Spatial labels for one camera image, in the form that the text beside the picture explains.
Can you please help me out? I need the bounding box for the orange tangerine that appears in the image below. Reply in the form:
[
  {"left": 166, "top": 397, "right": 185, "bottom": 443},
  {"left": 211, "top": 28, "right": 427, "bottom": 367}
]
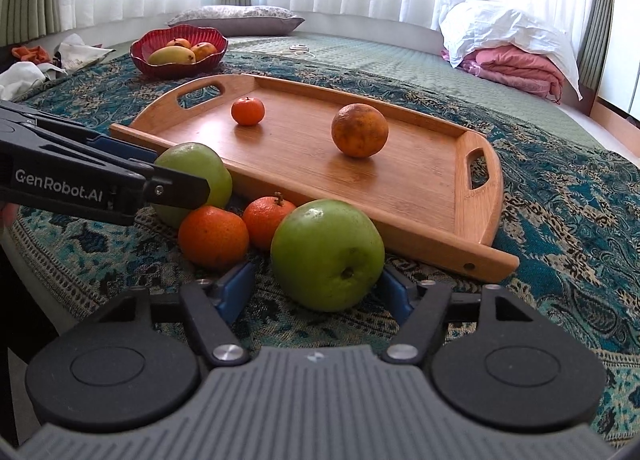
[{"left": 178, "top": 205, "right": 250, "bottom": 270}]

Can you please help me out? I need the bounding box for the tangerine with stem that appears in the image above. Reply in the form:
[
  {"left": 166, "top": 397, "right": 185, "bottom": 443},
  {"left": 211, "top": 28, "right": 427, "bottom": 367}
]
[{"left": 242, "top": 192, "right": 296, "bottom": 251}]

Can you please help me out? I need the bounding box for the large green apple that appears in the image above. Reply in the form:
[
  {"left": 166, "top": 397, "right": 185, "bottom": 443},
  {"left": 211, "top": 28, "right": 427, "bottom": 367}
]
[{"left": 270, "top": 199, "right": 385, "bottom": 311}]

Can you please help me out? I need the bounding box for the left hand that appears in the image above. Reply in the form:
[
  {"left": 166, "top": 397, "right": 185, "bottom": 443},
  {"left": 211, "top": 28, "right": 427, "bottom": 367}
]
[{"left": 0, "top": 203, "right": 18, "bottom": 229}]

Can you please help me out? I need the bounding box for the white cloth pile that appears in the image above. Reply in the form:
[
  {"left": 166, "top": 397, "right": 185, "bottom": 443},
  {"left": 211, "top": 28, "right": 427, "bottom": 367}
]
[{"left": 1, "top": 34, "right": 113, "bottom": 101}]

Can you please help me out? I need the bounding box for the orange cloth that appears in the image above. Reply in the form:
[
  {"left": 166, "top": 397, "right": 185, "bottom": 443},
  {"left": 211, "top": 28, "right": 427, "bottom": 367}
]
[{"left": 11, "top": 46, "right": 51, "bottom": 65}]

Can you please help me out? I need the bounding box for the small tangerine on tray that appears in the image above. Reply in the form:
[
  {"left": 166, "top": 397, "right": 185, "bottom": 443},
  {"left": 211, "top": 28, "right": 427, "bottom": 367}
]
[{"left": 230, "top": 96, "right": 266, "bottom": 127}]

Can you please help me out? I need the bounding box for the wooden serving tray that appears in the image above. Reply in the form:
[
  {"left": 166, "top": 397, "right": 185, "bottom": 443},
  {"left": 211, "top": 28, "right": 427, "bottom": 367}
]
[{"left": 110, "top": 74, "right": 518, "bottom": 282}]

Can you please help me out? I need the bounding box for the yellow mango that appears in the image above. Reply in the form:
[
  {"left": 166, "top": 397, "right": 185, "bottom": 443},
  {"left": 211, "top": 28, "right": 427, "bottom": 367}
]
[{"left": 146, "top": 46, "right": 195, "bottom": 65}]

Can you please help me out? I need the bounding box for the red fruit bowl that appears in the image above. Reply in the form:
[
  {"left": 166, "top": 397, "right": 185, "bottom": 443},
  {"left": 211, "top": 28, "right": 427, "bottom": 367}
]
[{"left": 129, "top": 25, "right": 228, "bottom": 79}]

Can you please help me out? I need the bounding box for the reddish fruit in bowl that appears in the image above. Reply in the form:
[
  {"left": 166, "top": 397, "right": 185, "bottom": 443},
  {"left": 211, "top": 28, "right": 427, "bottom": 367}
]
[{"left": 191, "top": 42, "right": 218, "bottom": 62}]

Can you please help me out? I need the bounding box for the orange fruit in bowl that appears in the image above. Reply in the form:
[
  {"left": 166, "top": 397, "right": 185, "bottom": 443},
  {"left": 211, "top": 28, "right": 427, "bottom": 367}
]
[{"left": 166, "top": 37, "right": 192, "bottom": 49}]

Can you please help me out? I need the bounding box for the grey floral pillow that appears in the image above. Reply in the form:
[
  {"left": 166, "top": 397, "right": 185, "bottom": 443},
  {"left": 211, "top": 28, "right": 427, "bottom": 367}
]
[{"left": 168, "top": 4, "right": 305, "bottom": 37}]

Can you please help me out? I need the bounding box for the teal paisley blanket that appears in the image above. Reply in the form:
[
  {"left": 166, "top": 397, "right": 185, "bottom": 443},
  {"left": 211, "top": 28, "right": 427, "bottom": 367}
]
[{"left": 3, "top": 51, "right": 639, "bottom": 448}]

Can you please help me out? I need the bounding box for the large brownish orange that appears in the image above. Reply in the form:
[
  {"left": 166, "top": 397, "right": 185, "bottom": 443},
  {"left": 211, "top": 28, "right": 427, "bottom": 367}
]
[{"left": 331, "top": 103, "right": 390, "bottom": 159}]

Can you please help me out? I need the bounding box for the green quilted mat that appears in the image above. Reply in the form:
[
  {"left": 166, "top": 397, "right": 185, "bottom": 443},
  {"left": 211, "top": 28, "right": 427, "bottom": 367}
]
[{"left": 229, "top": 32, "right": 602, "bottom": 149}]

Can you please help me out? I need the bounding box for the pink folded blanket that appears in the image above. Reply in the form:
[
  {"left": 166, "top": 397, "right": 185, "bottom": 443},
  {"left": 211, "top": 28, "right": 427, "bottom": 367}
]
[{"left": 458, "top": 45, "right": 565, "bottom": 103}]

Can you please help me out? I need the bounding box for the white pillow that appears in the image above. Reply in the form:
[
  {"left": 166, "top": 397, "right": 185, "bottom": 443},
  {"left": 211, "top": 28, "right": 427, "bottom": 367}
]
[{"left": 439, "top": 0, "right": 579, "bottom": 91}]

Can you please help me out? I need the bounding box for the green curtain right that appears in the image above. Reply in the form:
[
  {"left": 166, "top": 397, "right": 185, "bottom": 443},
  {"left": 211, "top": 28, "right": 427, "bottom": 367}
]
[{"left": 577, "top": 0, "right": 614, "bottom": 91}]

